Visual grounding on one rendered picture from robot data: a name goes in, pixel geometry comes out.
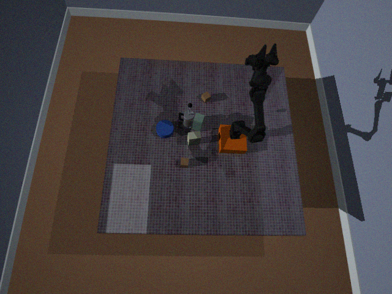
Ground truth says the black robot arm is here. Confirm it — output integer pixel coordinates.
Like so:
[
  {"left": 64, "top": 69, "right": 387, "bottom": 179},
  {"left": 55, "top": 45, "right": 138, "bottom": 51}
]
[{"left": 230, "top": 55, "right": 271, "bottom": 143}]

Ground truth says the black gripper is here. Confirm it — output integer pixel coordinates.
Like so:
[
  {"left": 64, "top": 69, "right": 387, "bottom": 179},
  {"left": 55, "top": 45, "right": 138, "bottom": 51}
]
[{"left": 254, "top": 44, "right": 279, "bottom": 75}]

